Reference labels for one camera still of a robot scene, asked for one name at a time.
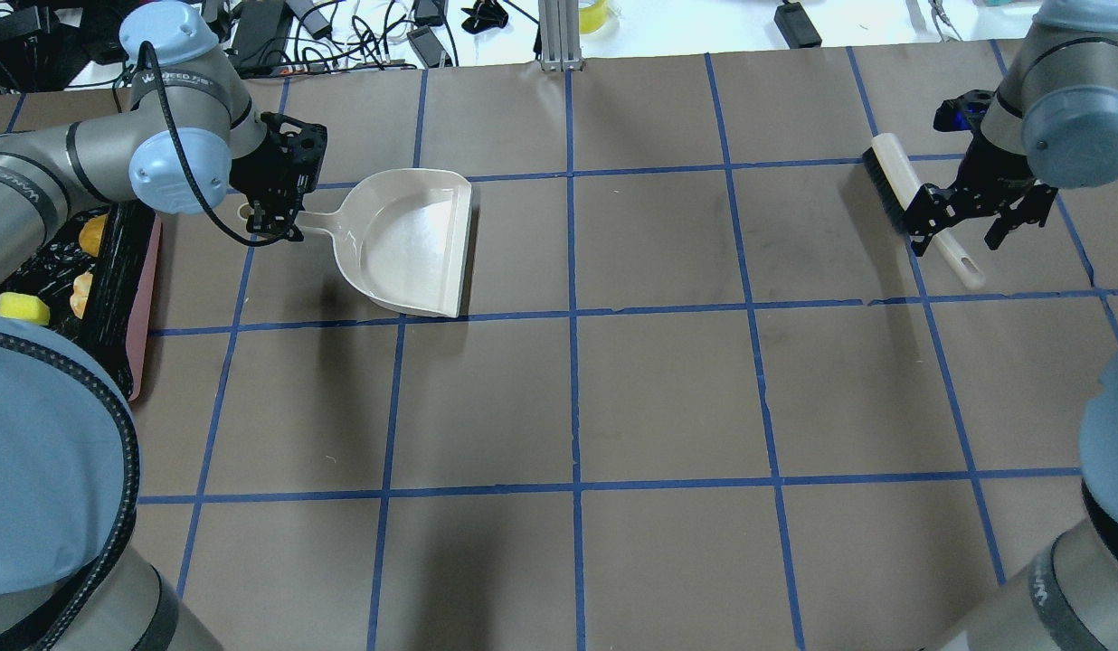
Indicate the aluminium frame post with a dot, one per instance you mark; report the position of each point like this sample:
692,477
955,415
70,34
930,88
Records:
559,29

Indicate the yellow green sponge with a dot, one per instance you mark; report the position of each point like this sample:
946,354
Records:
25,307

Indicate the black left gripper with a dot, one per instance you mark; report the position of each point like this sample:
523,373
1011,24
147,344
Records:
268,174

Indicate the beige brush black bristles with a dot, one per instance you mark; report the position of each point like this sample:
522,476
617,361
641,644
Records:
901,190

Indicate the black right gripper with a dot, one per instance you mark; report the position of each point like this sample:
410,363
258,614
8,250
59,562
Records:
990,169

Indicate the yellow toy lemon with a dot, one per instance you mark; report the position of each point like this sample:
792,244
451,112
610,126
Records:
91,234

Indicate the beige plastic dustpan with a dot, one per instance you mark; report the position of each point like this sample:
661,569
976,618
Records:
398,238

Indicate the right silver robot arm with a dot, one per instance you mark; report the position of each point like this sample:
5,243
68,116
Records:
1050,125

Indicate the black power adapter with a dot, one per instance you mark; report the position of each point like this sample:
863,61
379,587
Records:
793,23

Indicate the black lined red trash bin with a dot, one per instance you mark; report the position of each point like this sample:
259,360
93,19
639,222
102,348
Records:
102,305

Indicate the yellow tape roll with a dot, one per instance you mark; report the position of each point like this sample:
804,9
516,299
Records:
595,16

